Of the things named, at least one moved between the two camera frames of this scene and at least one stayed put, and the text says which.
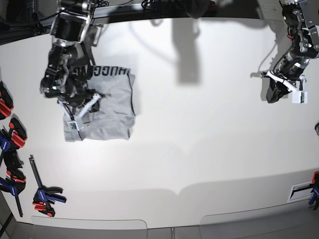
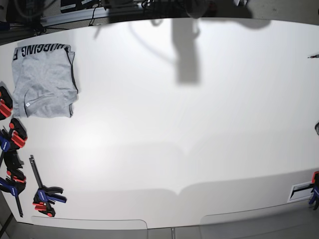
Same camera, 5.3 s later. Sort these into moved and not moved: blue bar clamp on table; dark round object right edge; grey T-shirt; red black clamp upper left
Moved: grey T-shirt
Not moved: red black clamp upper left; dark round object right edge; blue bar clamp on table
